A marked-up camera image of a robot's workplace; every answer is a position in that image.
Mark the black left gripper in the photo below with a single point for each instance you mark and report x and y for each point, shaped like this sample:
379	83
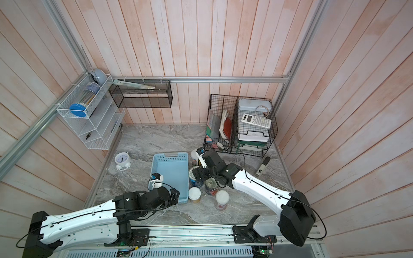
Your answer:
174	198

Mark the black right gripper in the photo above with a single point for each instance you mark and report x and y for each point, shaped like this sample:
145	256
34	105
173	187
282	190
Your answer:
201	171

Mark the white lid tall jar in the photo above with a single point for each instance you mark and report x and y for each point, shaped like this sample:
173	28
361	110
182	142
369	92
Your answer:
194	158

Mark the blue label tin can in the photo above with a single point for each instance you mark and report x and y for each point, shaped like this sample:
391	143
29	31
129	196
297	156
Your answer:
193	182

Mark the white lid yellow jar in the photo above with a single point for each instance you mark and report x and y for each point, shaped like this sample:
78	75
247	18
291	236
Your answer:
194	195

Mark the light blue plastic basket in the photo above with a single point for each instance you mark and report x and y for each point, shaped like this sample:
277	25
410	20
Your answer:
174	169

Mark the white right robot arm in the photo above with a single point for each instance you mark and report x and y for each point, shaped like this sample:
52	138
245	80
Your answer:
294	216

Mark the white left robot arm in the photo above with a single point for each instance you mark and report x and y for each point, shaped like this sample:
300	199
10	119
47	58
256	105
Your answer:
107	224

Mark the red label tin can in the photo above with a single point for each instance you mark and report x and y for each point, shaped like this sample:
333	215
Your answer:
211	187

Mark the white lid pink bottle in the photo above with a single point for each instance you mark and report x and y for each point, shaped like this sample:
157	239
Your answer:
222	198

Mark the white flat box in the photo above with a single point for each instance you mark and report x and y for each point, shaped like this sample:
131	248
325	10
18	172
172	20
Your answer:
258	135

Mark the white alarm clock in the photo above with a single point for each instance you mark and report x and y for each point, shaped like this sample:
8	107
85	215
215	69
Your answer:
123	161

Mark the white calculator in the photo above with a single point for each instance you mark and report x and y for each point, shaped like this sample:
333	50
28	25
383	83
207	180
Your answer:
256	121

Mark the white box on top shelf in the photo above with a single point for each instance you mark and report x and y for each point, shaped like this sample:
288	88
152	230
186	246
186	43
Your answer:
255	105

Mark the blue lid clear tube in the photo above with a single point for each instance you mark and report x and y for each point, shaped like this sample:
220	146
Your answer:
78	108

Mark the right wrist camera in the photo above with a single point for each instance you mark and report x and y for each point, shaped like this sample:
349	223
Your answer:
200	152

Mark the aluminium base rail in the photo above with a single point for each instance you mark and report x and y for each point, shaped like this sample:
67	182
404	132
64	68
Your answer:
202	241

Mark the black wire desk organizer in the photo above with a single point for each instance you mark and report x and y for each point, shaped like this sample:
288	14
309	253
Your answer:
222	106

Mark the white wire wall shelf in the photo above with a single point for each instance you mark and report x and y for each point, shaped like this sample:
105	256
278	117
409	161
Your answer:
98	129

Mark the black mesh wall basket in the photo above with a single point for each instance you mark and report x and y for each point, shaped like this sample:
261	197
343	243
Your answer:
133	93

